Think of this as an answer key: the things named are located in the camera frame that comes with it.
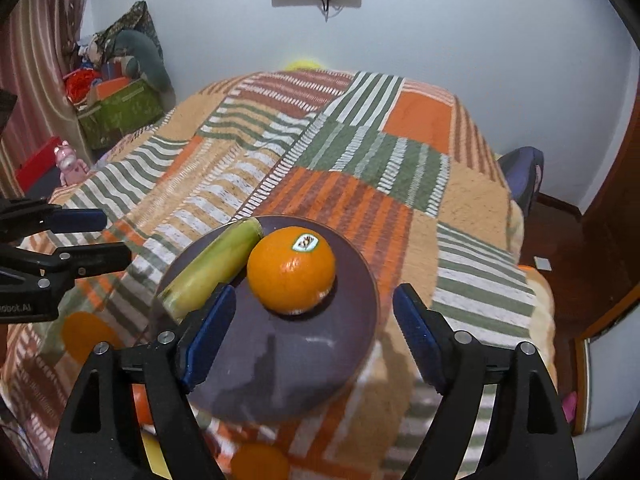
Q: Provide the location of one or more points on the pink toy figure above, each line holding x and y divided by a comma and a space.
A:
67, 160

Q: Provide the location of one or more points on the purple round plate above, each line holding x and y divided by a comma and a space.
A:
280, 360

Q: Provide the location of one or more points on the green patterned storage box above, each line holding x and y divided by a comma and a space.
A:
120, 110

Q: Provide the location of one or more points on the orange with sticker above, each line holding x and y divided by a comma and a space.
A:
290, 285

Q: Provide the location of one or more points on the dark patterned cushion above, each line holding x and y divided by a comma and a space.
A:
135, 17

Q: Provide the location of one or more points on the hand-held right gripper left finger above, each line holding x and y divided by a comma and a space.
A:
210, 340

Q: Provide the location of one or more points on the red plastic bag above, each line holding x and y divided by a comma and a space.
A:
80, 82

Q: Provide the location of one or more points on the striped red curtain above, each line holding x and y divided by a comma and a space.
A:
35, 35

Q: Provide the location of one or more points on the orange cardboard box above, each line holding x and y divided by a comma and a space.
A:
112, 89

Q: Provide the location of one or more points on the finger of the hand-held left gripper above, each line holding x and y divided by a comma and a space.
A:
100, 257
80, 220

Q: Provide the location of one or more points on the red flat box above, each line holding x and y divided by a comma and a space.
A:
35, 165

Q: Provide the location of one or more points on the white wardrobe sliding door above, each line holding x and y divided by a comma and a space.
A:
610, 380

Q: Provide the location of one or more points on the white paper slip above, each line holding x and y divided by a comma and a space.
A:
541, 263

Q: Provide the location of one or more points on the pink plastic item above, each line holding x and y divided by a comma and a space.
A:
569, 407

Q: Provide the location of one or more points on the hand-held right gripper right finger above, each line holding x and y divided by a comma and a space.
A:
417, 340

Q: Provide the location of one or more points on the striped patchwork blanket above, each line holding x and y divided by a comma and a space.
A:
350, 195

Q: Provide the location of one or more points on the pile of clothes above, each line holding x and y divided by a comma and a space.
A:
90, 52

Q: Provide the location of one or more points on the brown wooden door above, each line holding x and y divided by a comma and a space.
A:
615, 220

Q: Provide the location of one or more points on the grey plush shark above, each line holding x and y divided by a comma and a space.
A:
145, 55

